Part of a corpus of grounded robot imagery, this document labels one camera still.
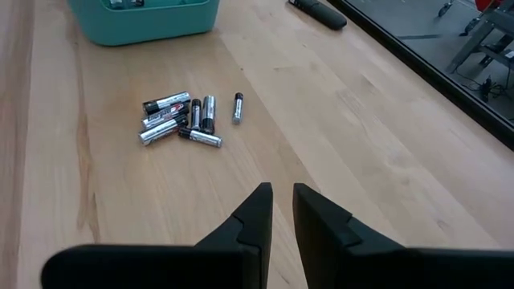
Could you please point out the grey metal table beam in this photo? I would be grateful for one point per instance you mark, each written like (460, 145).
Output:
(470, 44)

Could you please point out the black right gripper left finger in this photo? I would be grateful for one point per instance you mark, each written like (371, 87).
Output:
(180, 269)

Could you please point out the green plastic bin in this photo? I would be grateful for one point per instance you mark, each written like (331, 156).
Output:
(152, 24)

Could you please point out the silver black AA battery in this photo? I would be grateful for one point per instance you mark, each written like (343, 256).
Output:
(168, 102)
(162, 117)
(160, 132)
(208, 114)

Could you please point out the black cylinder with white end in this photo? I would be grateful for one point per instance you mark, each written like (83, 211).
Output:
(321, 14)

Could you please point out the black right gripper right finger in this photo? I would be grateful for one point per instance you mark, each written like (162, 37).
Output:
(361, 265)

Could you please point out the silver black AAA battery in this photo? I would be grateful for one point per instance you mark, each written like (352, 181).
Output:
(196, 116)
(116, 4)
(201, 137)
(137, 2)
(237, 110)

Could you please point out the black aluminium table frame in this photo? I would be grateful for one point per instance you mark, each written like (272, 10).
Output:
(441, 82)

